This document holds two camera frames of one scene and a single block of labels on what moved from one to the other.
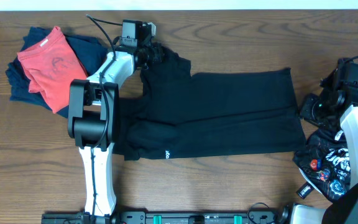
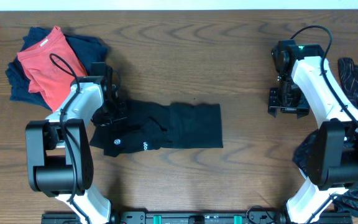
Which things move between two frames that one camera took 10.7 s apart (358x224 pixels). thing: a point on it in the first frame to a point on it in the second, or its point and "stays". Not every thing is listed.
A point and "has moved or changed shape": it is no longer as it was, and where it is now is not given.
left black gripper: x=158 y=54 to x=122 y=114
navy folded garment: x=91 y=52 stays
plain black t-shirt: x=178 y=114 has moved or changed shape
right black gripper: x=306 y=110 to x=302 y=109
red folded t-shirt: x=51 y=65 stays
